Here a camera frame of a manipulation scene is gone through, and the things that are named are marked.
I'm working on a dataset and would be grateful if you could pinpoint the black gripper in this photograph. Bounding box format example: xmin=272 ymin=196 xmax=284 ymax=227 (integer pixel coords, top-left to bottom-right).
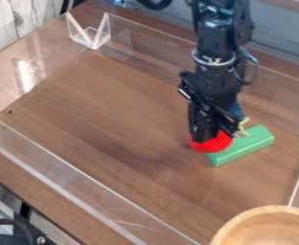
xmin=177 ymin=58 xmax=247 ymax=144

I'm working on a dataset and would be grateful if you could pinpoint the red plush strawberry toy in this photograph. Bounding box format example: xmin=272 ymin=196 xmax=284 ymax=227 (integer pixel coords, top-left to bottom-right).
xmin=187 ymin=116 xmax=252 ymax=154

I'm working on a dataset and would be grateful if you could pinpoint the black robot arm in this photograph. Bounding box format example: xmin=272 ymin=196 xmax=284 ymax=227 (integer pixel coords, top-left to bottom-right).
xmin=177 ymin=0 xmax=256 ymax=144

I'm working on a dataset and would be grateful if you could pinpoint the green rectangular block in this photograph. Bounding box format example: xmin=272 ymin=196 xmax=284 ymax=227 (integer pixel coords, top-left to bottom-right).
xmin=207 ymin=124 xmax=275 ymax=167

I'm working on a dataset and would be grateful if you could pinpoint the clear acrylic table barrier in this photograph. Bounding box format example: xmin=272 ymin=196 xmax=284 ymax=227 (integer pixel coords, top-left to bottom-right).
xmin=0 ymin=14 xmax=299 ymax=245

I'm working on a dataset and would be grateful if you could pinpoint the wooden bowl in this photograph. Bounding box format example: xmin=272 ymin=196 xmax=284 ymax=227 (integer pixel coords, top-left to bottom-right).
xmin=209 ymin=205 xmax=299 ymax=245

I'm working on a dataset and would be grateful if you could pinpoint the black metal table bracket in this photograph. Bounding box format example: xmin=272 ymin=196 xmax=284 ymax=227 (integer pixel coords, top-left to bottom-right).
xmin=0 ymin=206 xmax=57 ymax=245

